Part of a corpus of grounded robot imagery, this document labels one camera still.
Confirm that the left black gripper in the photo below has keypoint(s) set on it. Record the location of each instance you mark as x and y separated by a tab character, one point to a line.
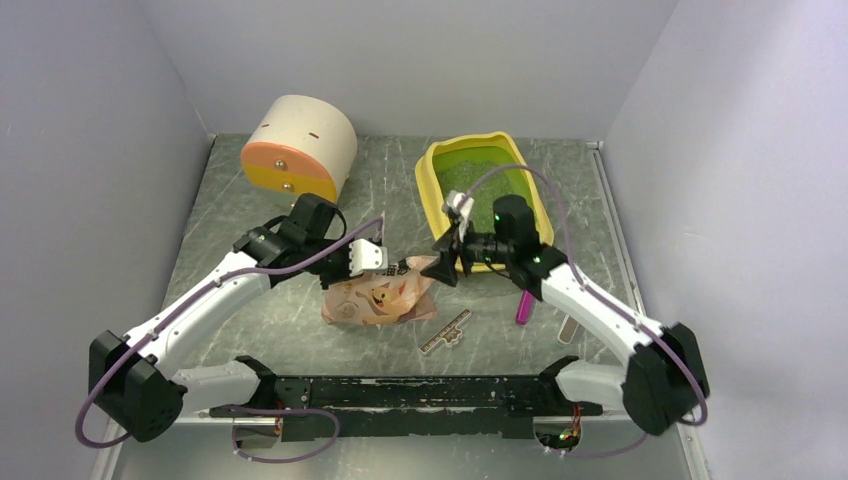
343	274

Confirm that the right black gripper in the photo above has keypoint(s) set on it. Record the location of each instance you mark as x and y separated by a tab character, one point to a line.
443	268

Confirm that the pink cat litter bag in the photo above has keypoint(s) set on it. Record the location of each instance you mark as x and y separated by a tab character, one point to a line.
396	296

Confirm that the torn bag top strip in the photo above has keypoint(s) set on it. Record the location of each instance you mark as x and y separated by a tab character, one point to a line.
449	335

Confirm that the magenta plastic scoop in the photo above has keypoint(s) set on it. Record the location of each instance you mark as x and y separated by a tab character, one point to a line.
524	310

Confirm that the yellow green litter box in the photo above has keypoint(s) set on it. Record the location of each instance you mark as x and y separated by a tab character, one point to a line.
455	164

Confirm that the white orange cylindrical bin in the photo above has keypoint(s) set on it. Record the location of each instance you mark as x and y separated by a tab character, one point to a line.
302	145

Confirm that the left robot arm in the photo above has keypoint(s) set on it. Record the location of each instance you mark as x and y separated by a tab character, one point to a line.
138	379

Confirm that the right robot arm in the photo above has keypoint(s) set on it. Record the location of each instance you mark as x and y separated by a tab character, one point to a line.
660	379

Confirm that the small white grey clip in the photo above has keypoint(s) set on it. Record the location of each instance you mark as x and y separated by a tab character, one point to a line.
568	330

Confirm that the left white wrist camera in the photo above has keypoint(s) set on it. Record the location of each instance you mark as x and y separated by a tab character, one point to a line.
367	257

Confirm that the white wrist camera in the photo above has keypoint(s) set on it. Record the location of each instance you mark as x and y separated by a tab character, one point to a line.
367	257
458	207

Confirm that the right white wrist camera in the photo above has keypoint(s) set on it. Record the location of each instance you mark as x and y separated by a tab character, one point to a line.
458	207

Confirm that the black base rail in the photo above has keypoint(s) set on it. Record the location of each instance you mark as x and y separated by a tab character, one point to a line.
400	406

